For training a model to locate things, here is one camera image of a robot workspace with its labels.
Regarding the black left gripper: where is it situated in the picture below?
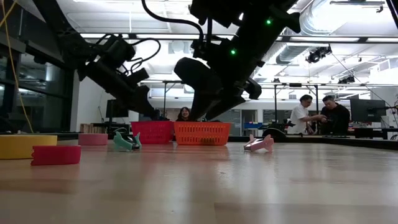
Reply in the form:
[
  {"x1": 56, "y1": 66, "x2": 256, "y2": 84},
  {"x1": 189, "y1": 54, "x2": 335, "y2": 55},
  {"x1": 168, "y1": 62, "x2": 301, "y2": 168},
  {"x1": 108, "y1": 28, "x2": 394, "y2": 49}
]
[{"x1": 78, "y1": 58, "x2": 158, "y2": 119}]

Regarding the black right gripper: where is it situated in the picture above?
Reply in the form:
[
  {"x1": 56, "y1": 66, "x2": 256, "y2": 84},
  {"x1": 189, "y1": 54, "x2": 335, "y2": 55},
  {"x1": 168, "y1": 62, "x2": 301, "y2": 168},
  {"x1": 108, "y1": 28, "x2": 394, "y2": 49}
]
[{"x1": 173, "y1": 14, "x2": 302, "y2": 121}]

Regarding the pink tape roll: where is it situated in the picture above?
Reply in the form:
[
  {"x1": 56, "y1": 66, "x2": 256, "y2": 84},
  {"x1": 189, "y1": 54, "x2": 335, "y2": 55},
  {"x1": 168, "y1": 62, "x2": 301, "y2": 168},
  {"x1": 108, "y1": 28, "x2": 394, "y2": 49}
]
[{"x1": 78, "y1": 133, "x2": 109, "y2": 146}]

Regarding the pale pink staple remover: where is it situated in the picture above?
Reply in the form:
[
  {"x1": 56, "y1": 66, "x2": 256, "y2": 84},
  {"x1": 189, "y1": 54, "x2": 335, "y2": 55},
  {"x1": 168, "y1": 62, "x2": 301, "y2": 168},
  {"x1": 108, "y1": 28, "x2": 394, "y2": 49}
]
[{"x1": 243, "y1": 134, "x2": 275, "y2": 153}]

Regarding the red mini stapler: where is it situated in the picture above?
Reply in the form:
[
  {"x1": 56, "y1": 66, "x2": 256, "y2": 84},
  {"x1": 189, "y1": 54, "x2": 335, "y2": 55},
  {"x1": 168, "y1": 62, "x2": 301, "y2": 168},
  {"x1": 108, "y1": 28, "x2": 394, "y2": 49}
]
[{"x1": 30, "y1": 144, "x2": 82, "y2": 166}]

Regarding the yellow tape roll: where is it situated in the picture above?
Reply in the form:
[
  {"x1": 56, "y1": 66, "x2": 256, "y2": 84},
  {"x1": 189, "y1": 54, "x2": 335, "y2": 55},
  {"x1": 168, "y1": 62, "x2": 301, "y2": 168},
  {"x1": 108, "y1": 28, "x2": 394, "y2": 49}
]
[{"x1": 0, "y1": 134, "x2": 58, "y2": 160}]

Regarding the black computer monitor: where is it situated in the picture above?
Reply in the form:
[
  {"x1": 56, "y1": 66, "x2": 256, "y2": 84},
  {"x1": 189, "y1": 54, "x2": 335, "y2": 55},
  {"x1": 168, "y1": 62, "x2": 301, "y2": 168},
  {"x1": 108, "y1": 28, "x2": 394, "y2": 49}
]
[
  {"x1": 105, "y1": 98, "x2": 130, "y2": 119},
  {"x1": 349, "y1": 98, "x2": 387, "y2": 123}
]

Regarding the red plastic basket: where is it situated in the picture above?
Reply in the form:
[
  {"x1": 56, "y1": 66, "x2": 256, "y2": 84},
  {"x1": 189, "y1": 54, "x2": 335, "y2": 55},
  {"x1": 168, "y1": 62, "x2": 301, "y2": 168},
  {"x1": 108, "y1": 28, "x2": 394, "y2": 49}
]
[{"x1": 130, "y1": 121, "x2": 175, "y2": 145}]

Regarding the person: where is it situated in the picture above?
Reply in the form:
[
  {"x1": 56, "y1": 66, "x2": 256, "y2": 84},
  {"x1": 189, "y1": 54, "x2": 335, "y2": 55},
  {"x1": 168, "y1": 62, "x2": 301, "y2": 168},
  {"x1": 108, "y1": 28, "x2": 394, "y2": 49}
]
[
  {"x1": 287, "y1": 94, "x2": 327, "y2": 135},
  {"x1": 320, "y1": 95, "x2": 351, "y2": 136},
  {"x1": 175, "y1": 106, "x2": 193, "y2": 122}
]

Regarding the orange plastic basket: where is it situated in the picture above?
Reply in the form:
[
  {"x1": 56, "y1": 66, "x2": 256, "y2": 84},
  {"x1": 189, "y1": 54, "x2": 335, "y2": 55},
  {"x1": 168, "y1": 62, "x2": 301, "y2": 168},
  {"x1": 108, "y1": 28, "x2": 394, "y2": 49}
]
[{"x1": 173, "y1": 121, "x2": 233, "y2": 146}]

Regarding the row of books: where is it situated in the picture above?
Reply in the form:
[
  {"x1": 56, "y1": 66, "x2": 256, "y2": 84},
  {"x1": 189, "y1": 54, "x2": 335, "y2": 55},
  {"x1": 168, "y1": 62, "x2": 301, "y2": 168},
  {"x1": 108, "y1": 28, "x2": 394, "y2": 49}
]
[{"x1": 80, "y1": 123, "x2": 108, "y2": 134}]

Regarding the black ceiling spot lamp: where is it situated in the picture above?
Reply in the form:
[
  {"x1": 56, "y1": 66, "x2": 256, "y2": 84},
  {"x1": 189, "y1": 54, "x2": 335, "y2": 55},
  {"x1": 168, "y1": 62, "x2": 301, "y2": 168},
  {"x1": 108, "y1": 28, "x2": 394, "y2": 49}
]
[
  {"x1": 305, "y1": 45, "x2": 333, "y2": 65},
  {"x1": 338, "y1": 75, "x2": 356, "y2": 85}
]

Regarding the long ceiling light strip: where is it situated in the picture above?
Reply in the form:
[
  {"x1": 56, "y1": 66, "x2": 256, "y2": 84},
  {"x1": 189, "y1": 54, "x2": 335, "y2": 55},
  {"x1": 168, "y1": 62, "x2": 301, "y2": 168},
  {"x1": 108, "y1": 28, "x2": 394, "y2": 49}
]
[{"x1": 79, "y1": 30, "x2": 398, "y2": 44}]

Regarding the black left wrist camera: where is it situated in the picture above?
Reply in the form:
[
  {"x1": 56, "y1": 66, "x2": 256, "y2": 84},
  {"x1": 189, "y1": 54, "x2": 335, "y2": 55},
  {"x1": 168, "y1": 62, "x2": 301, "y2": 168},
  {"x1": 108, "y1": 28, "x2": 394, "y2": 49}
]
[{"x1": 98, "y1": 36, "x2": 137, "y2": 67}]

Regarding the silver ventilation duct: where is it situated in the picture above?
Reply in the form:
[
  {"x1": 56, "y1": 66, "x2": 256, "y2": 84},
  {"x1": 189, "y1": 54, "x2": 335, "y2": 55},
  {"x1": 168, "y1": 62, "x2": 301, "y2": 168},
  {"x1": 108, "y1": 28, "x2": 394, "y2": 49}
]
[{"x1": 257, "y1": 0, "x2": 343, "y2": 78}]

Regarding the yellow cable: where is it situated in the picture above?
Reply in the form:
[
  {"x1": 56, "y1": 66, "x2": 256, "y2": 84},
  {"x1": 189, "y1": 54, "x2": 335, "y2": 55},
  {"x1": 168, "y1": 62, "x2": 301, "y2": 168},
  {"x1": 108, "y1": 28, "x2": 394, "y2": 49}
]
[{"x1": 0, "y1": 0, "x2": 34, "y2": 134}]

